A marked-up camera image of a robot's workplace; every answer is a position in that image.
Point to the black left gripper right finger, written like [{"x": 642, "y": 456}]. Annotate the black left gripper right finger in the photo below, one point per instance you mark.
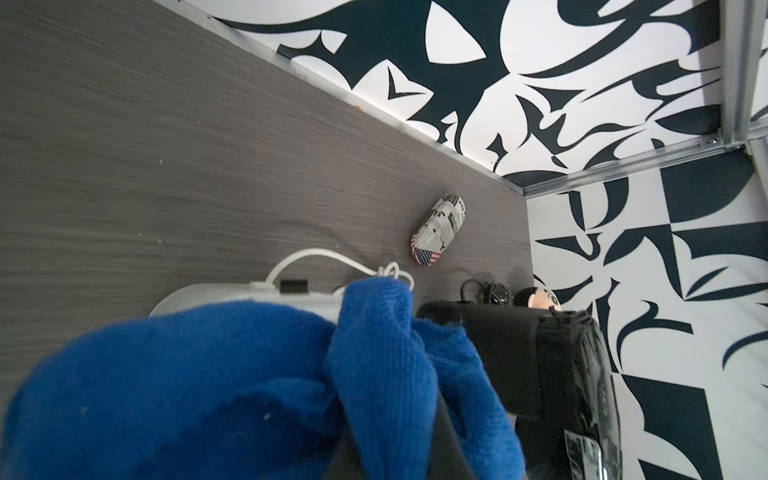
[{"x": 446, "y": 460}]

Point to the blue cleaning cloth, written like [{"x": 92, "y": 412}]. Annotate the blue cleaning cloth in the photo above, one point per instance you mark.
[{"x": 248, "y": 390}]

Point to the black coffee machine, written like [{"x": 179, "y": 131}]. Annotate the black coffee machine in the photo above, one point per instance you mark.
[{"x": 551, "y": 371}]

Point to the white coffee machine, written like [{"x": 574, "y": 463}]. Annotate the white coffee machine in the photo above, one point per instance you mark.
[{"x": 293, "y": 293}]

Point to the newspaper print glasses case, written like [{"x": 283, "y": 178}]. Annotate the newspaper print glasses case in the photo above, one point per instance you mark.
[{"x": 438, "y": 229}]

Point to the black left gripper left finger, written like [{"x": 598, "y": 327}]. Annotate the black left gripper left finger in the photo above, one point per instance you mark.
[{"x": 345, "y": 463}]

